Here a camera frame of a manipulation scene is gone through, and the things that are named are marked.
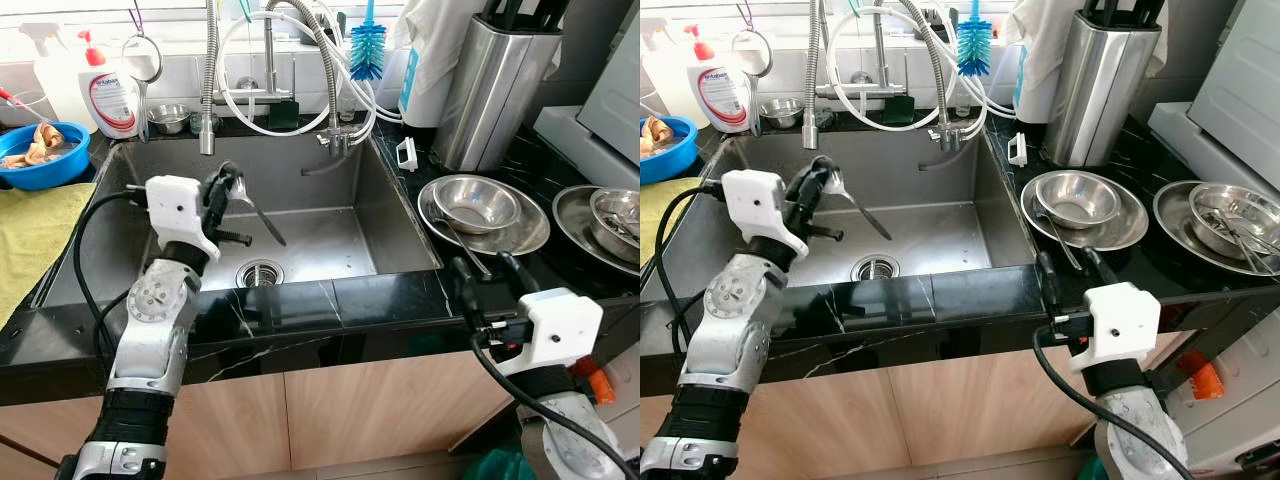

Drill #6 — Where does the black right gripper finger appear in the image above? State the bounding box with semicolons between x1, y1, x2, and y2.
500;250;541;296
1080;247;1119;291
1036;250;1063;317
447;256;483;327

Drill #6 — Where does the stainless steel plate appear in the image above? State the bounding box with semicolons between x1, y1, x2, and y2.
1153;180;1280;278
552;185;641;278
1020;170;1149;251
418;175;551;257

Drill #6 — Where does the steel sink drain strainer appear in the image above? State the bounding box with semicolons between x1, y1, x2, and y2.
850;253;899;283
236;258;286;289

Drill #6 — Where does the small steel bowl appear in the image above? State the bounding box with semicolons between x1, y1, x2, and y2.
147;103;193;135
757;97;804;129

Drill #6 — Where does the stainless steel bowl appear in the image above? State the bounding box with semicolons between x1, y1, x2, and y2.
1035;171;1121;230
589;188;641;264
432;176;522;235
1187;183;1280;261

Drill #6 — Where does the steel spring faucet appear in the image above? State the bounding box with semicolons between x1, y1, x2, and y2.
198;0;301;157
802;0;906;151

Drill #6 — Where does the orange plastic object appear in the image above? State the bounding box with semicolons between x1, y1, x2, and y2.
1175;350;1223;401
570;358;618;406

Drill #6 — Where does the stainless steel fork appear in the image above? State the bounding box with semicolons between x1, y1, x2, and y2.
1212;208;1269;278
600;210;641;246

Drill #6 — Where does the stainless steel sink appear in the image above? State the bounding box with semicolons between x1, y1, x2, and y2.
40;130;444;311
645;125;1041;306

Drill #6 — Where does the white red soap pump bottle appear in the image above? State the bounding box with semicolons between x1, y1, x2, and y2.
78;30;141;139
684;24;749;134

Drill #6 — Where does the blue plastic bowl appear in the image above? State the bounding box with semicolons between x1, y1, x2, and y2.
0;121;91;191
640;115;700;185

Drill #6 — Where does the small steel mesh strainer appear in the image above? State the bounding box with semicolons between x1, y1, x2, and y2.
121;33;165;143
730;28;774;137

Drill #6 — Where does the yellow cloth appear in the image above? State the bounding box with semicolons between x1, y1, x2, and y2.
640;178;706;301
0;182;98;326

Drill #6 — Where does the white spray bottle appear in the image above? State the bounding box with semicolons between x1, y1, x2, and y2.
640;18;706;126
18;22;101;133

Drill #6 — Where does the steel knife block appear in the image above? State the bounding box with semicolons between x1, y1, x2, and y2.
1040;0;1166;168
430;0;563;173

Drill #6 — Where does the blue bottle brush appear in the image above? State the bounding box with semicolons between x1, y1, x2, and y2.
348;0;387;82
956;0;995;78

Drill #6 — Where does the grey countertop appliance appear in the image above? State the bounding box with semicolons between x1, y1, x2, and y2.
533;20;641;191
1148;0;1280;196

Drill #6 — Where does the white water filter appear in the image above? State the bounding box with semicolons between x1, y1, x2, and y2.
1010;42;1059;123
398;45;451;129

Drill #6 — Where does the white floor appliance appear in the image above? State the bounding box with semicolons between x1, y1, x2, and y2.
1165;310;1280;476

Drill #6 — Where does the red plastic stick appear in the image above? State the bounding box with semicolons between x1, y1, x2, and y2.
0;88;49;126

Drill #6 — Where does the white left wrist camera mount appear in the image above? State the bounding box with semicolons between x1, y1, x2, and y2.
720;170;809;259
146;175;223;263

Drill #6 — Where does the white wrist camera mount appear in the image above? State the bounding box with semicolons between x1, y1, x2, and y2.
720;170;809;259
146;175;223;263
495;288;605;379
1083;283;1163;373

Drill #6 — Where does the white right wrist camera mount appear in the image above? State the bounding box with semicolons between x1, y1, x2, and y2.
1083;283;1163;373
495;288;605;379

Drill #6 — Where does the white looped water hose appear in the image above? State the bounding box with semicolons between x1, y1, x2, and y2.
215;10;346;138
826;8;956;133

